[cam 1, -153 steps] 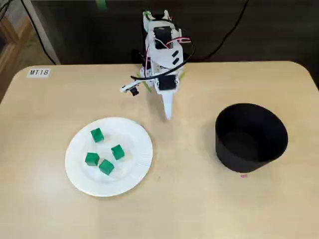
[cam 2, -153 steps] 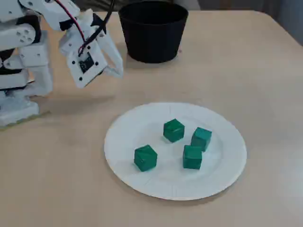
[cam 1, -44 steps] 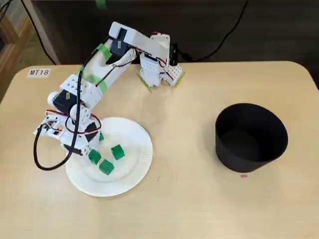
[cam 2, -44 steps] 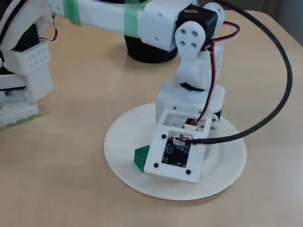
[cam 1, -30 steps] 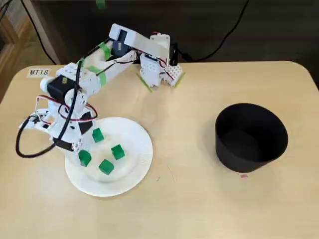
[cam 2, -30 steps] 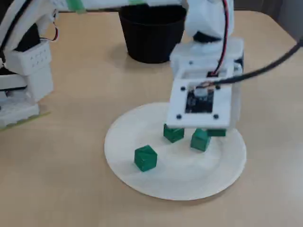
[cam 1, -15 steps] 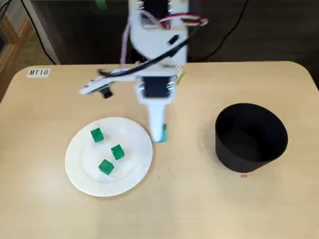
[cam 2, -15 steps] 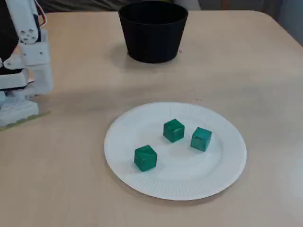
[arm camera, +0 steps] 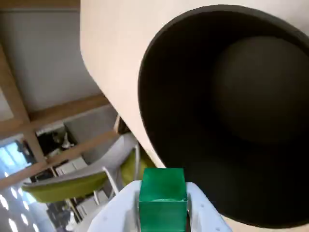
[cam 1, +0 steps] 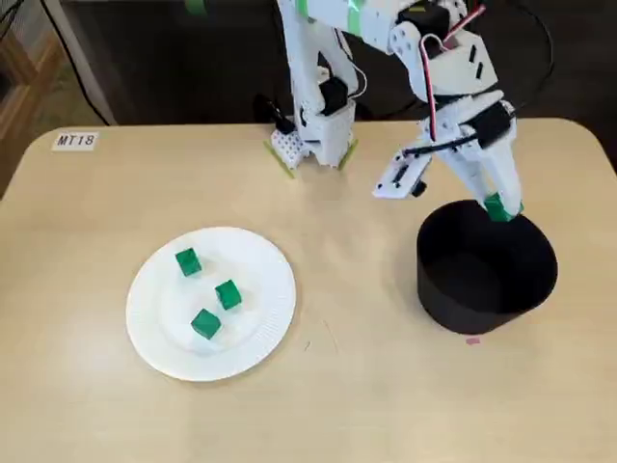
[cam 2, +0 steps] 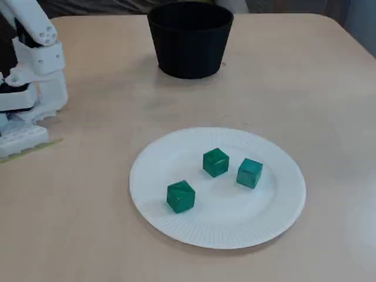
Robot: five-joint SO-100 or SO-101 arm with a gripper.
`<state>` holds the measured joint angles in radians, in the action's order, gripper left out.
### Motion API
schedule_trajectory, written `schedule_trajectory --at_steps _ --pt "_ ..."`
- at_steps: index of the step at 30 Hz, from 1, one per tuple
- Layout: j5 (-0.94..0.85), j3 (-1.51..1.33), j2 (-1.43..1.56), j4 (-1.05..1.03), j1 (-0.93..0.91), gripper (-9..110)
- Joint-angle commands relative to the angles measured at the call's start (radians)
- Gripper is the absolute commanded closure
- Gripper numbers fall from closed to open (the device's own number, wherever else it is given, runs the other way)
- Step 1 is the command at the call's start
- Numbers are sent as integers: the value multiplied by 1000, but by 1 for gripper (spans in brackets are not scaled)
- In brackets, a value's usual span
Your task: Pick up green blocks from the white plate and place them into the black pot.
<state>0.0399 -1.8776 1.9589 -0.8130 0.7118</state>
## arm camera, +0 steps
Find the black round pot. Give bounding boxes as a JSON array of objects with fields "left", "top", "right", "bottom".
[{"left": 138, "top": 4, "right": 309, "bottom": 229}]

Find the wooden lattice frame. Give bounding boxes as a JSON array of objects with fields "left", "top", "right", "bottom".
[{"left": 0, "top": 43, "right": 121, "bottom": 187}]

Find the green cube block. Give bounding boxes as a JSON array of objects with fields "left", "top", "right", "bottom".
[{"left": 138, "top": 168, "right": 189, "bottom": 232}]

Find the green seat chair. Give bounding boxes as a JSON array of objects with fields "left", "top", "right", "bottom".
[
  {"left": 119, "top": 145, "right": 157, "bottom": 188},
  {"left": 21, "top": 166, "right": 120, "bottom": 206}
]

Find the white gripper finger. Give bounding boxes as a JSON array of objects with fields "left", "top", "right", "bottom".
[
  {"left": 184, "top": 180, "right": 234, "bottom": 232},
  {"left": 88, "top": 180, "right": 143, "bottom": 232}
]

